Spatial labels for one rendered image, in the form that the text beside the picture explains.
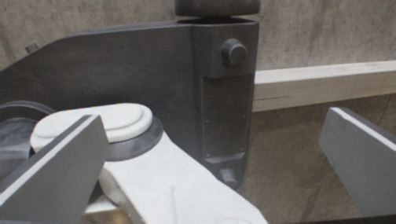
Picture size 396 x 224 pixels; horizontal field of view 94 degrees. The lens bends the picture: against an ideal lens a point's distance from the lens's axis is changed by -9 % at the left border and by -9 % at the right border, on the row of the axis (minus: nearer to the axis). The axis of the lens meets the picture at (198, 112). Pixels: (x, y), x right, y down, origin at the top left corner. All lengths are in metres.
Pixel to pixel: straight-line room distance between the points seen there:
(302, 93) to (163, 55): 0.46
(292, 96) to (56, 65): 0.64
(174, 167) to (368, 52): 0.87
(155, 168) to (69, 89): 0.28
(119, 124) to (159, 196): 0.13
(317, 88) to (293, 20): 0.23
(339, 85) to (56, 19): 0.87
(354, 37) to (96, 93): 0.86
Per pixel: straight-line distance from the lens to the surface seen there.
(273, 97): 0.67
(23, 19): 0.70
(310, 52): 0.82
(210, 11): 0.43
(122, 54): 0.46
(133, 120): 0.35
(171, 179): 0.30
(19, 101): 0.57
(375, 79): 0.93
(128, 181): 0.32
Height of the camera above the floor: 0.61
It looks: 59 degrees down
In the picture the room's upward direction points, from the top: 158 degrees clockwise
